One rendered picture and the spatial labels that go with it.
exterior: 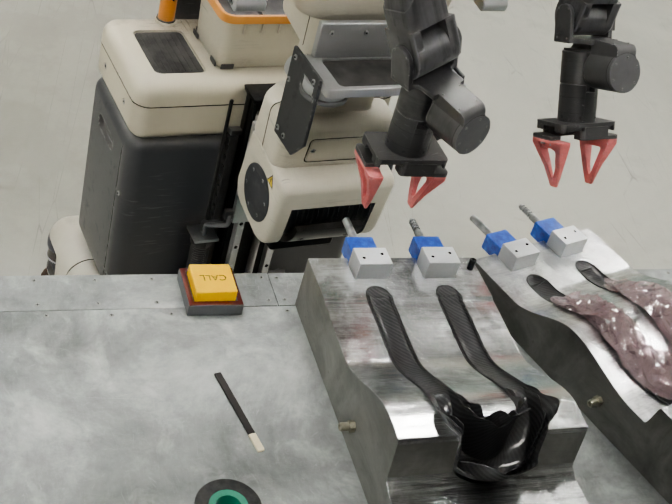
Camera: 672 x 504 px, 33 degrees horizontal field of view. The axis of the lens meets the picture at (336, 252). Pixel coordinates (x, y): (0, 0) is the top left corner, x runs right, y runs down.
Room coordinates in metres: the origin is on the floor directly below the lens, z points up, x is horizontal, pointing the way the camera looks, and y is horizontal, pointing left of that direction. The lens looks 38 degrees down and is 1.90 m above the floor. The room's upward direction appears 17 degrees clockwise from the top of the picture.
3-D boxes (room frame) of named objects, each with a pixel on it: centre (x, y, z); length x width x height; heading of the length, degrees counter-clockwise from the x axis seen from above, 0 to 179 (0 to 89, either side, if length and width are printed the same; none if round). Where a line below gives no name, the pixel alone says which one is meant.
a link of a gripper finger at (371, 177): (1.29, -0.03, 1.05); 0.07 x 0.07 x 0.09; 28
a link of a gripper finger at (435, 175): (1.31, -0.07, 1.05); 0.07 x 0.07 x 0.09; 28
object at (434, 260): (1.39, -0.13, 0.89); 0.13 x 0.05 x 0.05; 27
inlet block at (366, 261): (1.34, -0.03, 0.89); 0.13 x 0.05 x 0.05; 27
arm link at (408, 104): (1.30, -0.05, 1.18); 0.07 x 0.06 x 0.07; 49
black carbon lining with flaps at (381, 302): (1.14, -0.20, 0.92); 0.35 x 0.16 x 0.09; 27
